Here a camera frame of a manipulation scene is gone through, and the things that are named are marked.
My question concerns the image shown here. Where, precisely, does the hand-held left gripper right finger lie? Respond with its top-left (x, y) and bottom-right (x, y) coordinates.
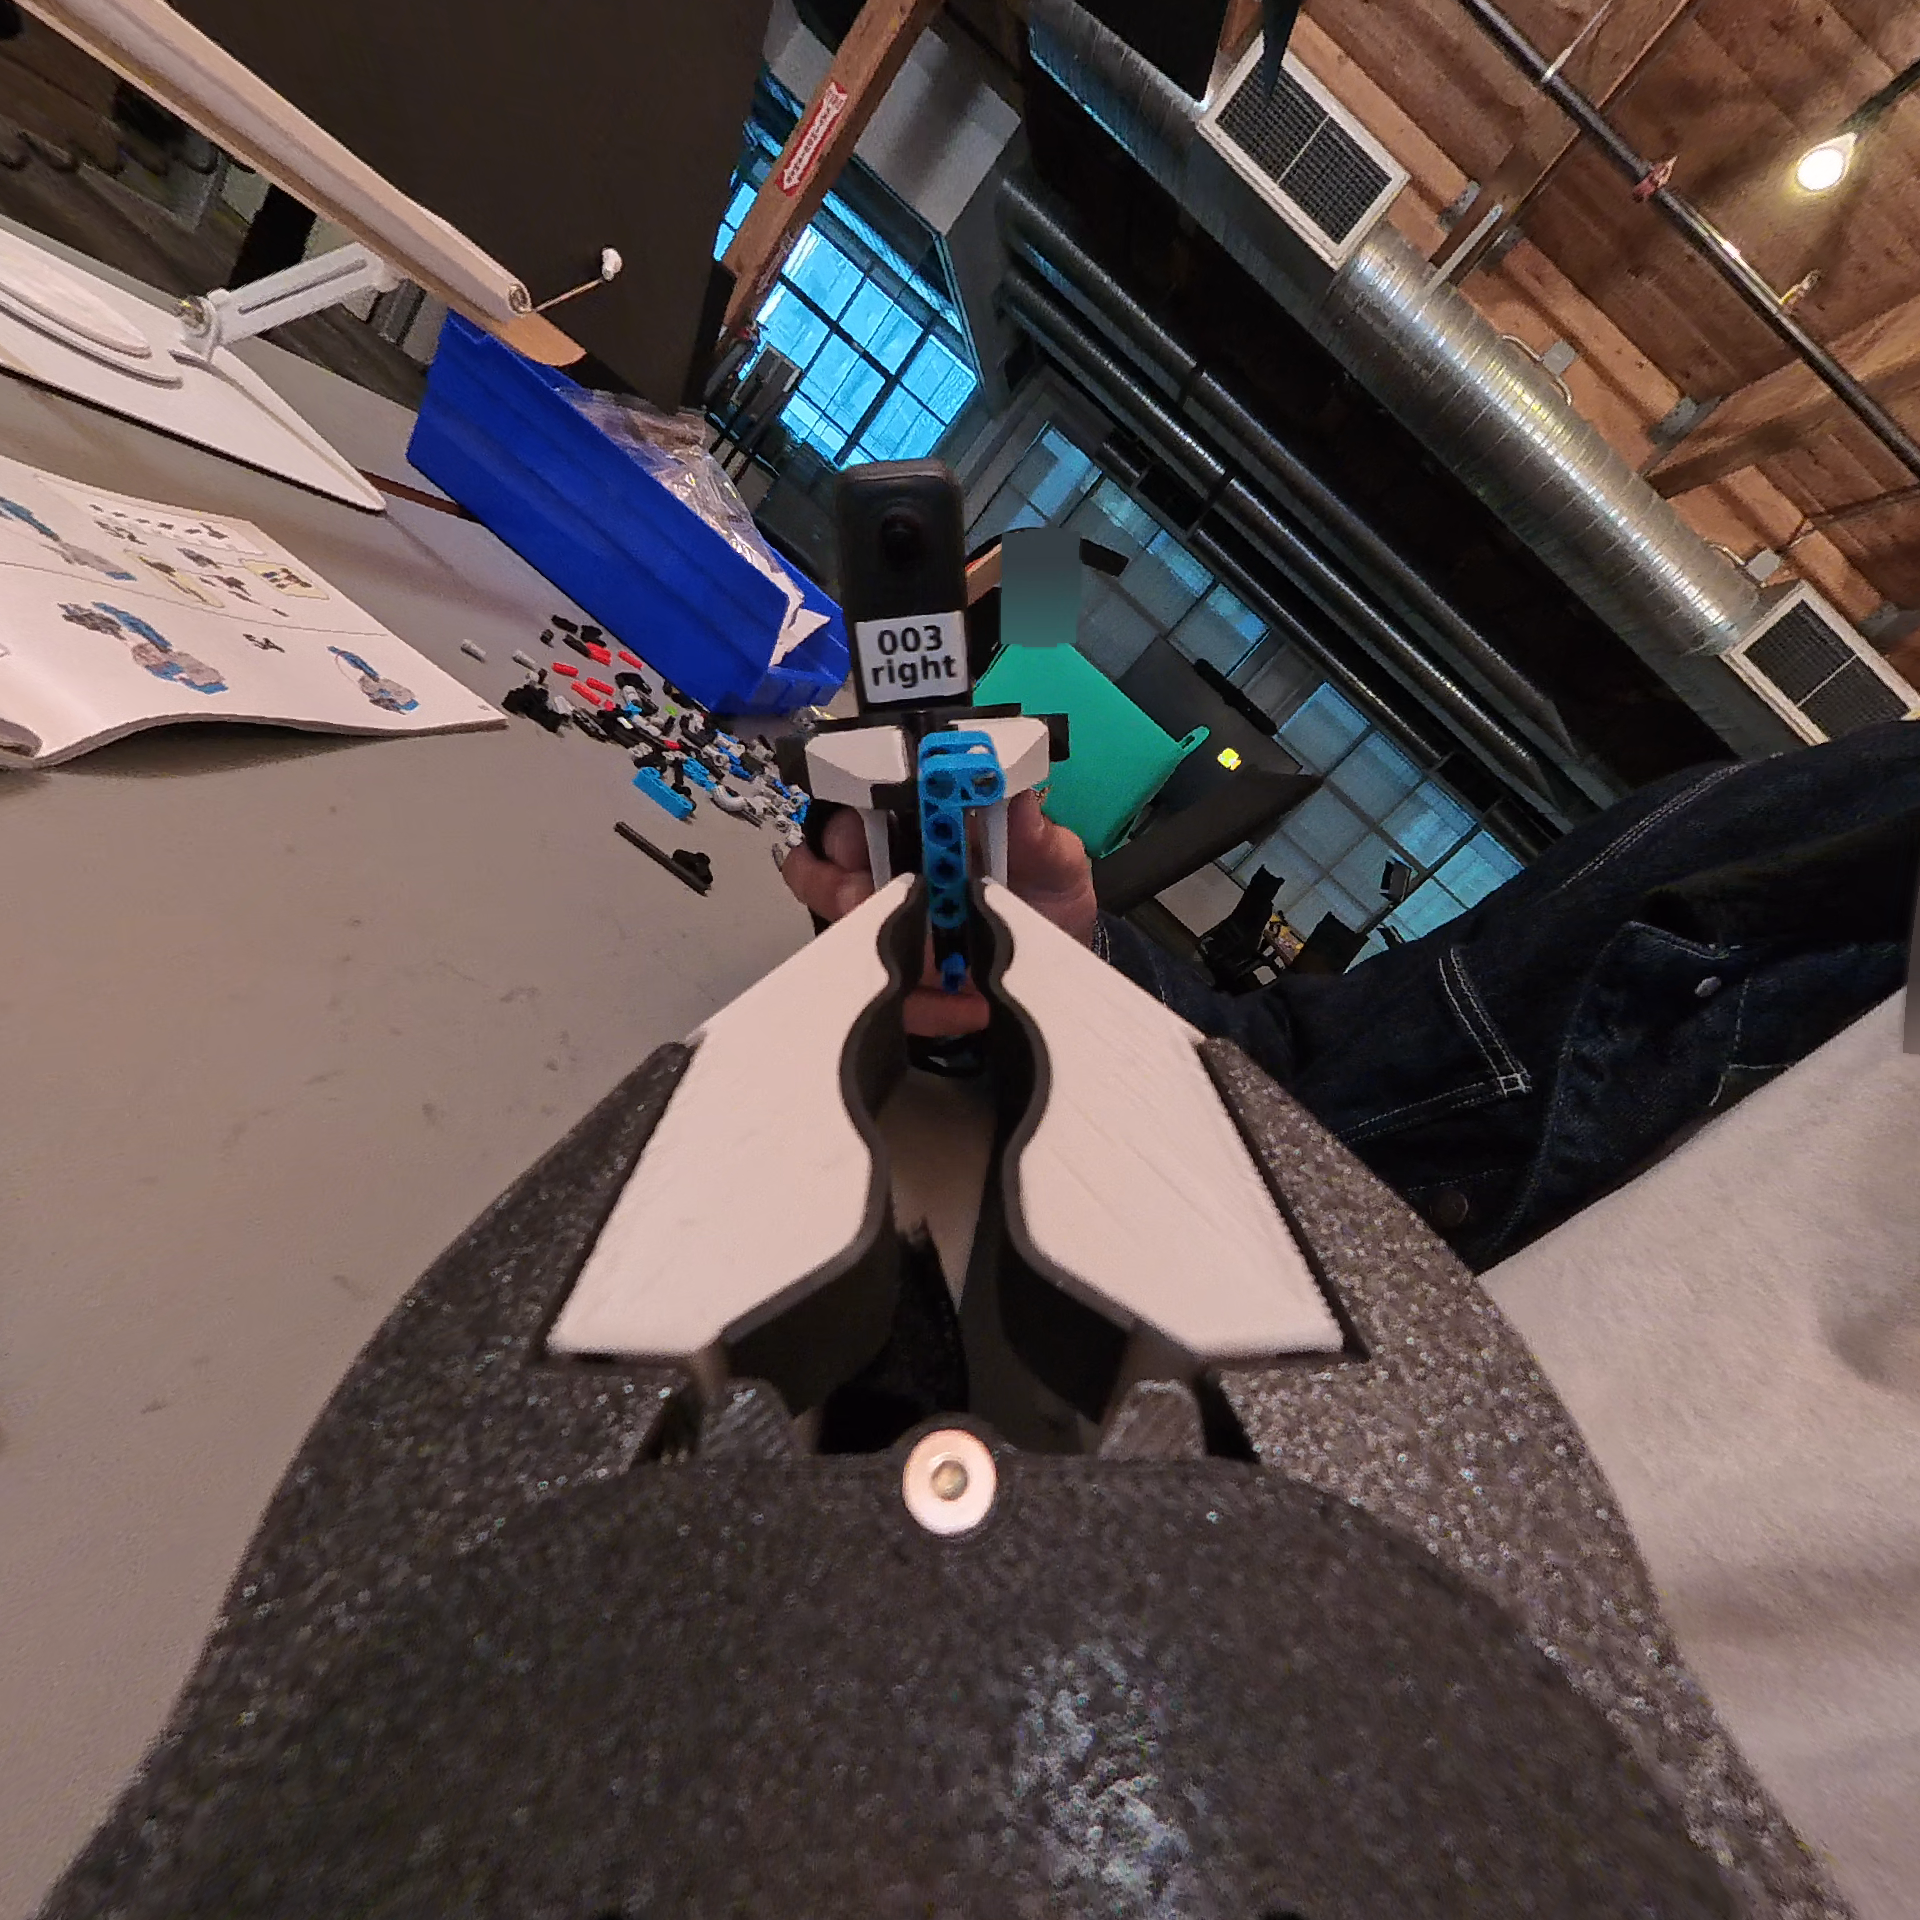
top-left (962, 876), bottom-right (1346, 1452)

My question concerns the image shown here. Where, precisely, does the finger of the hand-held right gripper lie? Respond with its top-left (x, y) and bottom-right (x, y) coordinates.
top-left (807, 727), bottom-right (920, 901)
top-left (983, 721), bottom-right (1052, 879)

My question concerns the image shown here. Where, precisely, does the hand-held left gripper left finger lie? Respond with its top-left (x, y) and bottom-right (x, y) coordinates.
top-left (548, 876), bottom-right (920, 1420)

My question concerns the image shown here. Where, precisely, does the blue L-shaped brick beam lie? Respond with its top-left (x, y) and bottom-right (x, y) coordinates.
top-left (914, 731), bottom-right (1003, 1001)

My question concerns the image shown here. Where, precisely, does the person's right forearm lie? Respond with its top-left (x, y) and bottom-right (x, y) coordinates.
top-left (1095, 719), bottom-right (1920, 1274)

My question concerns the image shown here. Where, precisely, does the grey desk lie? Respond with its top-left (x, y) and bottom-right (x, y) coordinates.
top-left (0, 209), bottom-right (917, 1920)

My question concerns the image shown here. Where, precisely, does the person's right hand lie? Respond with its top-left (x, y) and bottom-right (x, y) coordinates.
top-left (781, 808), bottom-right (1101, 1041)

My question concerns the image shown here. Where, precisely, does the teal board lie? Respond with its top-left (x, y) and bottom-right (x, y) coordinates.
top-left (974, 637), bottom-right (1210, 860)

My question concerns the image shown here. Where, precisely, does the black brick axle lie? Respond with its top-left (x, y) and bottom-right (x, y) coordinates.
top-left (612, 819), bottom-right (716, 898)

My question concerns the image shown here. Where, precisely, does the pile of small brick pieces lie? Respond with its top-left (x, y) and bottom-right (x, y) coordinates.
top-left (458, 609), bottom-right (819, 842)

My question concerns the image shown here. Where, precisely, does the clear plastic bag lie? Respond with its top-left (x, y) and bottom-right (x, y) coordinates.
top-left (578, 381), bottom-right (844, 664)

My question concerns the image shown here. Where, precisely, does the large paned window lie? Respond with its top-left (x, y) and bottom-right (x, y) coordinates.
top-left (711, 179), bottom-right (983, 467)

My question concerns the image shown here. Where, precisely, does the blue storage bin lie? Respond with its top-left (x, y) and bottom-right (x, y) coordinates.
top-left (408, 312), bottom-right (851, 719)

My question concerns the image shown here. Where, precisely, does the white vent grille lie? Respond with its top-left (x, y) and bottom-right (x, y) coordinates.
top-left (1725, 583), bottom-right (1920, 744)
top-left (1199, 35), bottom-right (1411, 268)

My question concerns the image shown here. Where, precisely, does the white shirt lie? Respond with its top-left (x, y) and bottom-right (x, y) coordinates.
top-left (1478, 990), bottom-right (1920, 1920)

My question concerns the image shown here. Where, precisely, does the open instruction booklet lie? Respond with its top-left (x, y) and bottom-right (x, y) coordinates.
top-left (0, 454), bottom-right (511, 772)

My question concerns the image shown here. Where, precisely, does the black ceiling pipe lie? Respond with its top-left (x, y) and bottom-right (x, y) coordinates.
top-left (1463, 0), bottom-right (1920, 439)

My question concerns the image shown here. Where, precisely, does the silver ventilation duct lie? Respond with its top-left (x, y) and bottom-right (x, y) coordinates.
top-left (1030, 0), bottom-right (1920, 752)

